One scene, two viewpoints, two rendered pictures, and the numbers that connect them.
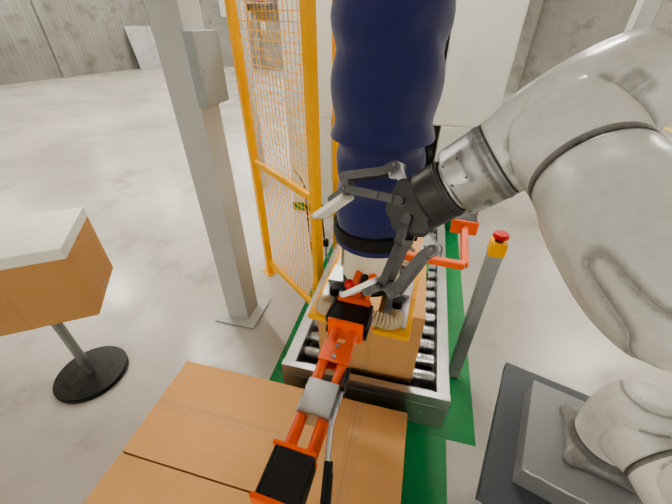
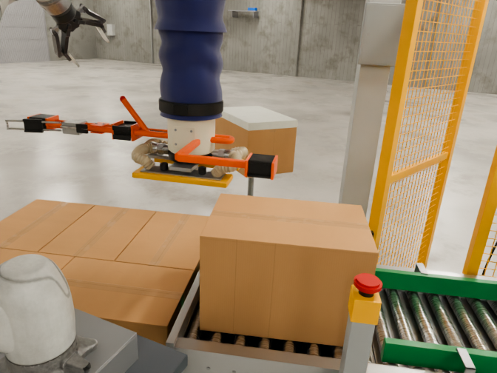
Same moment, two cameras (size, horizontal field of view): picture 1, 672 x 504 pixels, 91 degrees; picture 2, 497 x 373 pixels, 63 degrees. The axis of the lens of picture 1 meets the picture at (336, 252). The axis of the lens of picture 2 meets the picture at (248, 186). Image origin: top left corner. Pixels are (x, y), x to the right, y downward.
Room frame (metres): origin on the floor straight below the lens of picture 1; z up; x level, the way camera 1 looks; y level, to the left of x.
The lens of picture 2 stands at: (0.81, -1.56, 1.61)
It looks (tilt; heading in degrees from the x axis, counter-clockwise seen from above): 21 degrees down; 83
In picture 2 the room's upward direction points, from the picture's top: 3 degrees clockwise
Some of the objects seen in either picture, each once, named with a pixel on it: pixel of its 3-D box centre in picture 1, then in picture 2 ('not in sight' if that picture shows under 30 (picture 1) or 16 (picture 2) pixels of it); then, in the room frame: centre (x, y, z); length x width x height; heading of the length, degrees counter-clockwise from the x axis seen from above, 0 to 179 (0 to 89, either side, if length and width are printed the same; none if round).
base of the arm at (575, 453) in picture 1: (600, 435); (49, 352); (0.45, -0.75, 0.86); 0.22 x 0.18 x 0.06; 153
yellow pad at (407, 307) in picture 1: (400, 290); (183, 172); (0.75, -0.20, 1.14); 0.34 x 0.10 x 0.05; 163
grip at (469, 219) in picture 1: (464, 221); (261, 166); (0.99, -0.44, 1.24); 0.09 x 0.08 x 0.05; 73
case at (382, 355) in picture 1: (376, 294); (285, 264); (1.14, -0.19, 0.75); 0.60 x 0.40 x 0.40; 167
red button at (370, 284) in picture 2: (500, 237); (367, 286); (1.23, -0.73, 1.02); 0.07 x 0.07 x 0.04
